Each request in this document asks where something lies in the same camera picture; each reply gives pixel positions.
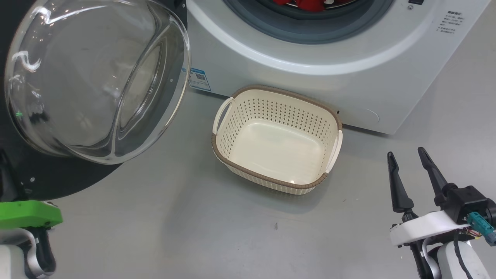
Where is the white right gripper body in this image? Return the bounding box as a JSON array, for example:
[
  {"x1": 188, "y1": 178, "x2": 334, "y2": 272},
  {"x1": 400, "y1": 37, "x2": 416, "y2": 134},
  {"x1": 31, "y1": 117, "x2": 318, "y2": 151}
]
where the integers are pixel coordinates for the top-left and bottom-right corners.
[{"x1": 389, "y1": 211, "x2": 471, "y2": 279}]

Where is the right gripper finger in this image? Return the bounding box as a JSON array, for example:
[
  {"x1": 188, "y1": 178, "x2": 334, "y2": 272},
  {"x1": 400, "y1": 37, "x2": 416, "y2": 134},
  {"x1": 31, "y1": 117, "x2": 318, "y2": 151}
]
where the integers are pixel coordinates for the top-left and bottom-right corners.
[
  {"x1": 417, "y1": 147, "x2": 458, "y2": 206},
  {"x1": 387, "y1": 152, "x2": 418, "y2": 222}
]

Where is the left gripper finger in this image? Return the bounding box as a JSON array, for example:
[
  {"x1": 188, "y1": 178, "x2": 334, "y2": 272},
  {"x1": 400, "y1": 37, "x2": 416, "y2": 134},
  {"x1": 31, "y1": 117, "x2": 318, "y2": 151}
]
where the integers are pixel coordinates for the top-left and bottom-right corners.
[{"x1": 0, "y1": 149, "x2": 20, "y2": 202}]

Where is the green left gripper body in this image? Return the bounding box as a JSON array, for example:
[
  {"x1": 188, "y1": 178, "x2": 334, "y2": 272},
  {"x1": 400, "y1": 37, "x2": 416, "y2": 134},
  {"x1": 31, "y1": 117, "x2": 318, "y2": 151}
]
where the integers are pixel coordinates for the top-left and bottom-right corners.
[{"x1": 0, "y1": 200, "x2": 63, "y2": 230}]

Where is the round glass washer door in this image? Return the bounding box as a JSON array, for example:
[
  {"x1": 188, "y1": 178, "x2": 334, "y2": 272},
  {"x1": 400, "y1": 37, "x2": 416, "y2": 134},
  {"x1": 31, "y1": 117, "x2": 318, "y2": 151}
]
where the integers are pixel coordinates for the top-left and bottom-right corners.
[{"x1": 0, "y1": 0, "x2": 192, "y2": 202}]

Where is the red cloth garment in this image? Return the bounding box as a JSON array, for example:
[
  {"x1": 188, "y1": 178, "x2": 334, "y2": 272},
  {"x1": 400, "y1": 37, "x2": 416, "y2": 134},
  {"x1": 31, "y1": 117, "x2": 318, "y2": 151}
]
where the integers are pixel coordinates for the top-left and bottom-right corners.
[{"x1": 271, "y1": 0, "x2": 349, "y2": 12}]

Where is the white front-load washing machine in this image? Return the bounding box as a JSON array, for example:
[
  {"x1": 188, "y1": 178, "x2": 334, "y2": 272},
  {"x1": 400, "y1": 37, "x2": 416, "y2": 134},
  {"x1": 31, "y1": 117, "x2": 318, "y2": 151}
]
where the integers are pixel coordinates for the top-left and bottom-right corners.
[{"x1": 182, "y1": 0, "x2": 492, "y2": 135}]

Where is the cream perforated laundry basket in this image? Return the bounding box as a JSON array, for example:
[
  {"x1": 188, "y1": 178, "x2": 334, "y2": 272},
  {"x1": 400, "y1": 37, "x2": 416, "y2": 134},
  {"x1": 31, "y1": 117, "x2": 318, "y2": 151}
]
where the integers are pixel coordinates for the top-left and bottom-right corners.
[{"x1": 211, "y1": 85, "x2": 343, "y2": 195}]

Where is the blue energy label sticker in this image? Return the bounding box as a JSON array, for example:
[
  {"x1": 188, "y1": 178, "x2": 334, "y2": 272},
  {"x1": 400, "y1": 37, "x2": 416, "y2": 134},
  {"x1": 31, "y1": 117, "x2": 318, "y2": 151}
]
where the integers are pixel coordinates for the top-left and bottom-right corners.
[{"x1": 189, "y1": 68, "x2": 212, "y2": 92}]

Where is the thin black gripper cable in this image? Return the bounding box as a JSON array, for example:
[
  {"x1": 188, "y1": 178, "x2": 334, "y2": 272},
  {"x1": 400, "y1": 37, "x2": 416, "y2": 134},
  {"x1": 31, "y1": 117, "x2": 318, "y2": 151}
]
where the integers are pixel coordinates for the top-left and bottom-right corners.
[{"x1": 453, "y1": 232, "x2": 474, "y2": 279}]

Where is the teal camera connector plug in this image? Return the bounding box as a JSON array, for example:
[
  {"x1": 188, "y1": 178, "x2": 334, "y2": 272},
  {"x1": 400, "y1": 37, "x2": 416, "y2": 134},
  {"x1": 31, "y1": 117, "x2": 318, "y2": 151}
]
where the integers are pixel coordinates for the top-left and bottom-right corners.
[{"x1": 467, "y1": 212, "x2": 496, "y2": 246}]

